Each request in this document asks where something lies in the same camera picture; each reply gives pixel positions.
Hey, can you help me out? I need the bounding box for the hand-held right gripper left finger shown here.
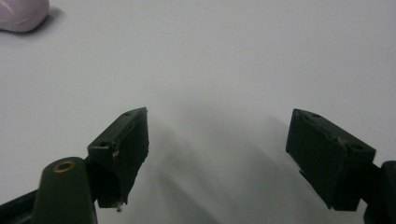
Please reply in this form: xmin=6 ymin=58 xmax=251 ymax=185
xmin=86 ymin=106 xmax=150 ymax=213

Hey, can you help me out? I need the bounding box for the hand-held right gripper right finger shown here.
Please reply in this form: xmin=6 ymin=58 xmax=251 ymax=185
xmin=285 ymin=108 xmax=377 ymax=212

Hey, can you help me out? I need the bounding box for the pale pink rounded object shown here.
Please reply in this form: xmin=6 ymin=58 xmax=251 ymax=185
xmin=0 ymin=0 xmax=50 ymax=34

